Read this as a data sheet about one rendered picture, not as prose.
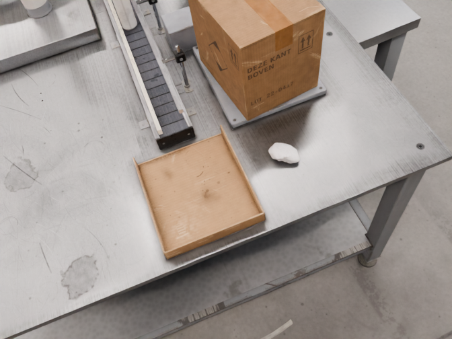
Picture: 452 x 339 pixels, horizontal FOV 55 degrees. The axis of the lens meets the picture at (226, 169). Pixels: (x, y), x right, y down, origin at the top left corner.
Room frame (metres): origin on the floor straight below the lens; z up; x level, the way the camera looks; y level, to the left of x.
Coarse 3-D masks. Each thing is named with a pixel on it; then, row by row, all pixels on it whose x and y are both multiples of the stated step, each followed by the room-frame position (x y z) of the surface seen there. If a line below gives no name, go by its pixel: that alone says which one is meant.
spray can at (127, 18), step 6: (114, 0) 1.22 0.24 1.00; (120, 0) 1.22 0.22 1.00; (126, 0) 1.23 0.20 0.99; (114, 6) 1.24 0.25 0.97; (120, 6) 1.22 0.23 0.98; (126, 6) 1.22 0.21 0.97; (120, 12) 1.22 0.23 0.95; (126, 12) 1.22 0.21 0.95; (132, 12) 1.23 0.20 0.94; (120, 18) 1.22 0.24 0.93; (126, 18) 1.22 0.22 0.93; (132, 18) 1.22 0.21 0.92; (126, 24) 1.22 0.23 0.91; (132, 24) 1.22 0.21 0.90
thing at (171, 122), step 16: (128, 32) 1.21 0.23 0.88; (144, 32) 1.19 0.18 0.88; (144, 48) 1.11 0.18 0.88; (144, 64) 1.04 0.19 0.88; (144, 80) 0.97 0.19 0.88; (160, 80) 0.96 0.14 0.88; (160, 96) 0.89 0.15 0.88; (160, 112) 0.83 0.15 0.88; (176, 112) 0.82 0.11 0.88; (176, 128) 0.76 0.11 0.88
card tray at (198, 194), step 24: (192, 144) 0.73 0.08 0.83; (216, 144) 0.72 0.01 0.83; (144, 168) 0.68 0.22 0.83; (168, 168) 0.67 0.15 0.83; (192, 168) 0.65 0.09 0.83; (216, 168) 0.64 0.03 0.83; (240, 168) 0.61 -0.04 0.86; (144, 192) 0.58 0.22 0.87; (168, 192) 0.59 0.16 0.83; (192, 192) 0.58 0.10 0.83; (216, 192) 0.56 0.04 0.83; (240, 192) 0.55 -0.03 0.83; (168, 216) 0.52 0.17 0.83; (192, 216) 0.51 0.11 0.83; (216, 216) 0.50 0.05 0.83; (240, 216) 0.48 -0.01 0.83; (264, 216) 0.46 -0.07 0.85; (168, 240) 0.46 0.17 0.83; (192, 240) 0.44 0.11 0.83
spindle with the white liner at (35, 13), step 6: (24, 0) 1.39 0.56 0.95; (30, 0) 1.38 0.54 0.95; (36, 0) 1.39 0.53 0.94; (42, 0) 1.40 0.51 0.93; (24, 6) 1.40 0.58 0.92; (30, 6) 1.39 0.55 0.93; (36, 6) 1.39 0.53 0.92; (42, 6) 1.39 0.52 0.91; (48, 6) 1.42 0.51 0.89; (30, 12) 1.39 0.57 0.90; (36, 12) 1.39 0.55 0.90; (42, 12) 1.39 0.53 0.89; (48, 12) 1.40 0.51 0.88
